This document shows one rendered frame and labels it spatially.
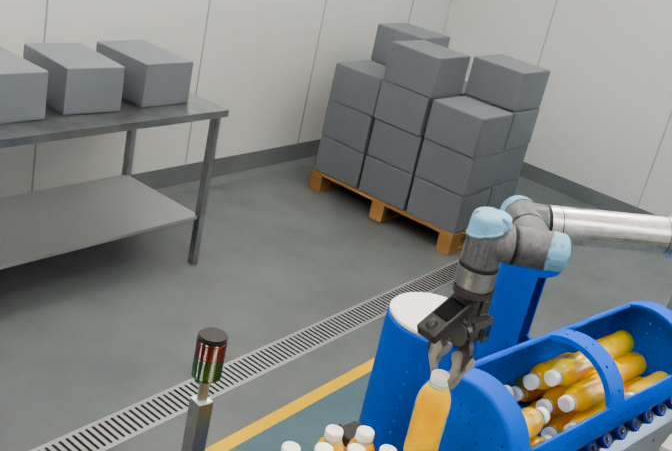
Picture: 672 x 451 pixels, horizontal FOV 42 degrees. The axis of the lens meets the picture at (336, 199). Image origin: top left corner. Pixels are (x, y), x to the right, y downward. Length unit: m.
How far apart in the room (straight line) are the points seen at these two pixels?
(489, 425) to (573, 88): 5.60
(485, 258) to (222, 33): 4.24
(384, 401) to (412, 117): 3.27
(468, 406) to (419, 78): 3.84
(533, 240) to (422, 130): 4.04
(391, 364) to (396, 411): 0.14
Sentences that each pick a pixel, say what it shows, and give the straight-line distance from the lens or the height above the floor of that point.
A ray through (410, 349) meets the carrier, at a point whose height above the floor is 0.98.
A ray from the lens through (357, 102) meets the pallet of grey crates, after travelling 5.90.
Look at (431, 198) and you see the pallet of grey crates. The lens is 5.67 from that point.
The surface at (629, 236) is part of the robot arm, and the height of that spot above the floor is 1.64.
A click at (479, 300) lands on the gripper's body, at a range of 1.66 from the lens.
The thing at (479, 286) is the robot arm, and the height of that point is 1.54.
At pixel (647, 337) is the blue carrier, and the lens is 2.69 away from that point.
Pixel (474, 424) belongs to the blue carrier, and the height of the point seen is 1.15.
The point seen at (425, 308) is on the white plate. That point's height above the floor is 1.04.
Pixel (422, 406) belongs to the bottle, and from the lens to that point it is 1.76.
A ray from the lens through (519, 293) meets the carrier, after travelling 3.28.
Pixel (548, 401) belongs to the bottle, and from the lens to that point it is 2.29.
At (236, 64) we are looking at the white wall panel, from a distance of 5.87.
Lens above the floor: 2.21
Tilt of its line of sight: 21 degrees down
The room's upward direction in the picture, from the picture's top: 12 degrees clockwise
